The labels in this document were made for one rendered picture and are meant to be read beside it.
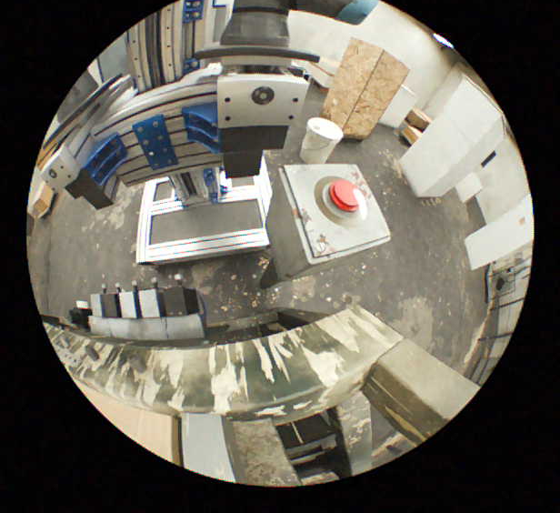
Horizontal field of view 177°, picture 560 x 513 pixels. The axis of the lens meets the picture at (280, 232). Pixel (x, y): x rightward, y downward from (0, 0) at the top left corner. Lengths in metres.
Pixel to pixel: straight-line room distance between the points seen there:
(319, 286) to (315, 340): 0.92
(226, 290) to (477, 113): 2.73
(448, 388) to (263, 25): 0.57
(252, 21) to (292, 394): 0.55
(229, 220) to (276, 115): 0.75
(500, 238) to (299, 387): 3.55
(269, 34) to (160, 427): 0.61
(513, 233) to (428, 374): 3.43
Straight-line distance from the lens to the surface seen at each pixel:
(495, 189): 7.96
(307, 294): 1.13
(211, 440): 0.22
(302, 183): 0.19
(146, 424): 0.30
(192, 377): 0.26
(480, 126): 2.20
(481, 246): 3.66
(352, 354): 0.24
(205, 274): 1.12
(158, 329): 0.39
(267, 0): 0.41
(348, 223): 0.19
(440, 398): 0.23
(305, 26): 5.34
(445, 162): 2.22
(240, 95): 0.28
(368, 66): 1.77
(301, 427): 0.44
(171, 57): 0.51
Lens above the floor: 1.07
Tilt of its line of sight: 66 degrees down
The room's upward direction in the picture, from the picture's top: 25 degrees clockwise
